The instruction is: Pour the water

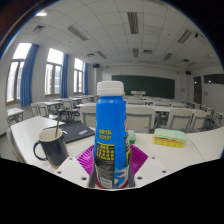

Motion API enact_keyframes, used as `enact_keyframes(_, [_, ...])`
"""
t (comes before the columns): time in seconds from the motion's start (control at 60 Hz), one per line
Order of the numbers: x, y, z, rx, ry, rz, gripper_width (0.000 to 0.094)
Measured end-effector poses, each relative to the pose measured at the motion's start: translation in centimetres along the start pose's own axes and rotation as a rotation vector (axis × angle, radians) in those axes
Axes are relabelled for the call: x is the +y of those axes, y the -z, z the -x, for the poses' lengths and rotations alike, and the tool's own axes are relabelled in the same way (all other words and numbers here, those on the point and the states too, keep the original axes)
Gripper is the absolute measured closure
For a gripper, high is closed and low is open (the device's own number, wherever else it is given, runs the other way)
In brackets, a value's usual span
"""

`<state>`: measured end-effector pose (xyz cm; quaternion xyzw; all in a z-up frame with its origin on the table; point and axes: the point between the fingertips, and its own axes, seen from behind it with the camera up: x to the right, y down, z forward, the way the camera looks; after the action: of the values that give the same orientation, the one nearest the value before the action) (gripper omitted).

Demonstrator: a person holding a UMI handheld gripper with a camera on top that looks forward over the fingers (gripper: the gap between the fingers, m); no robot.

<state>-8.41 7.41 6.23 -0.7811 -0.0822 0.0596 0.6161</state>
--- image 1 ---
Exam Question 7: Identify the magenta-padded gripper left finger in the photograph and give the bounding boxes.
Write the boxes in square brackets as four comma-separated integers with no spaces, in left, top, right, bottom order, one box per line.
[53,144,98,189]

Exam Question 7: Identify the black laptop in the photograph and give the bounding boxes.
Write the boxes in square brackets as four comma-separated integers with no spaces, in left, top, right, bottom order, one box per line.
[42,120,96,144]

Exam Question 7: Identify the brown classroom door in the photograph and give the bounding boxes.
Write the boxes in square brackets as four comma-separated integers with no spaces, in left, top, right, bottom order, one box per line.
[193,75,203,104]

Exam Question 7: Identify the yellow and green flat box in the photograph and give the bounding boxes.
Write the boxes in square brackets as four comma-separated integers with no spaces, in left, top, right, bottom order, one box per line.
[152,128,188,149]

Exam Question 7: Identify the dark blue mug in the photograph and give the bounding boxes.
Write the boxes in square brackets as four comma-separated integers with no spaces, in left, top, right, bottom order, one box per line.
[32,128,70,169]

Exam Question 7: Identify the green chalkboard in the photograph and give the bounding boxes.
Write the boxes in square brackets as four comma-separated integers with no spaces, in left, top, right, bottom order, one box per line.
[111,74,176,100]

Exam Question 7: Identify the white lectern desk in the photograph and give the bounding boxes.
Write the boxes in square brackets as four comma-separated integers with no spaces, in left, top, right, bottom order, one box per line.
[130,90,147,97]

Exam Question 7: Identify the ceiling lights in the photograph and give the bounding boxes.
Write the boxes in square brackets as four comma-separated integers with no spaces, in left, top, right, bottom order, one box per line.
[33,0,218,63]

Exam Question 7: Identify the wooden stir stick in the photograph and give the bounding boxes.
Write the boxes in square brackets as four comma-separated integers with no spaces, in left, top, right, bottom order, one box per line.
[54,117,62,139]

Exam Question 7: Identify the blue curtain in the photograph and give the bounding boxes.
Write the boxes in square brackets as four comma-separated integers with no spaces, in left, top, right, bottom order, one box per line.
[83,62,90,96]
[60,53,70,99]
[19,43,40,108]

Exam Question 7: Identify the blue white-capped drink bottle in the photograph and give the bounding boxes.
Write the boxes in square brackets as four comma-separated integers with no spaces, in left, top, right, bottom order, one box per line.
[93,80,132,190]

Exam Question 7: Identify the dark high wall window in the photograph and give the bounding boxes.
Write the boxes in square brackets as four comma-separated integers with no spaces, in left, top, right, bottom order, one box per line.
[203,73,224,85]

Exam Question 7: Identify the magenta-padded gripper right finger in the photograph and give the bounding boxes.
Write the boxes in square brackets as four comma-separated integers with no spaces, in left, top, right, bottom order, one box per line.
[126,143,168,188]

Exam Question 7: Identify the ceiling air vents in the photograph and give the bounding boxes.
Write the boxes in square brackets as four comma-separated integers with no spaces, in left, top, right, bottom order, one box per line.
[31,0,214,64]

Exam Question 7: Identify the tall classroom window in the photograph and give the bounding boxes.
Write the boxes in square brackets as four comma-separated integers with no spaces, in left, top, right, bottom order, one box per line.
[44,48,64,97]
[5,42,33,103]
[73,58,84,94]

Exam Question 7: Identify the classroom desks and chairs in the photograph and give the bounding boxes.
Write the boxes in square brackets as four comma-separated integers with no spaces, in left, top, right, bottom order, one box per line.
[5,94,224,135]

